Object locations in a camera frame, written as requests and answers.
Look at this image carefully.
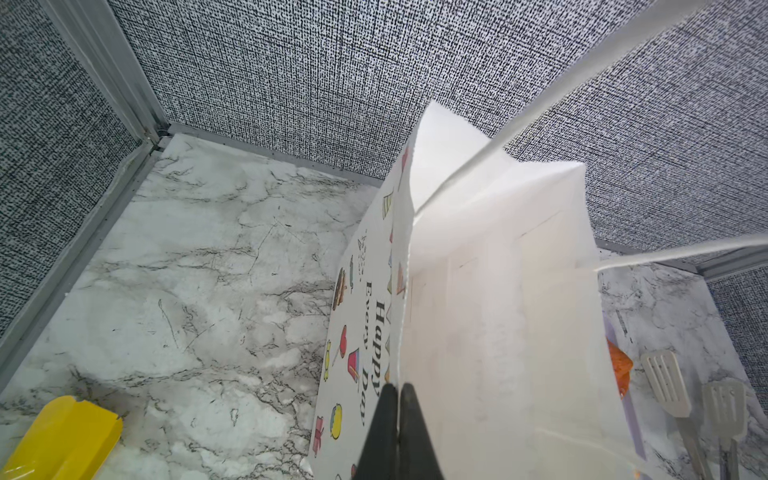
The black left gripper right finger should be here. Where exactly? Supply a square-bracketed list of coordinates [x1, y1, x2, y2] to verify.
[398, 383, 444, 480]

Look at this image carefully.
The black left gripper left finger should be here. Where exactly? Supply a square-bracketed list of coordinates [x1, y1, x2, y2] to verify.
[352, 384, 399, 480]

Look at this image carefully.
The white printed paper bag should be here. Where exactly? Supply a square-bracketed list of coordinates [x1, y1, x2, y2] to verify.
[308, 1, 767, 479]

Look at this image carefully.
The lilac plastic tray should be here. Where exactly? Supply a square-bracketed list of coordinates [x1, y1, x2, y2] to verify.
[603, 315, 647, 460]

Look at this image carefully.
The dark orange triangular pastry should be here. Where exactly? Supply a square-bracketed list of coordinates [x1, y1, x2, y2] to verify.
[607, 339, 634, 398]

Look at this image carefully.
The yellow plastic tool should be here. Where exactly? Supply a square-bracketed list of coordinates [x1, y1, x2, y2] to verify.
[1, 396, 123, 479]

